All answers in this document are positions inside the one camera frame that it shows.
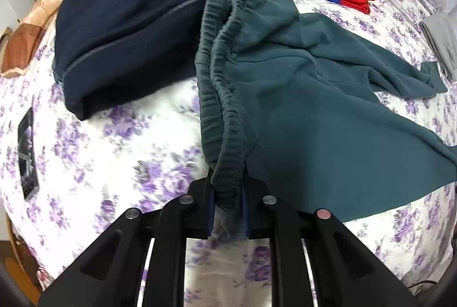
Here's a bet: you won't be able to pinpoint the dark teal sweatpants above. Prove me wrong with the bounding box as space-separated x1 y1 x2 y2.
195 0 456 240

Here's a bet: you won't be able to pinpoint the purple floral bed sheet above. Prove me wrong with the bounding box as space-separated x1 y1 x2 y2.
1 0 456 306

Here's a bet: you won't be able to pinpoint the black phone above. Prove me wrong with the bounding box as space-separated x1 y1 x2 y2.
18 108 39 201

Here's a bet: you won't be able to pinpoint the orange brown blanket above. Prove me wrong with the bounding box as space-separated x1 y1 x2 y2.
1 0 63 78

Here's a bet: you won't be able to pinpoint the navy blue folded pants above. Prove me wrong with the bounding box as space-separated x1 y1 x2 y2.
53 0 206 120

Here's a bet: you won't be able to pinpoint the grey folded garment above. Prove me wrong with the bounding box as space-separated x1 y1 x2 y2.
419 7 457 83

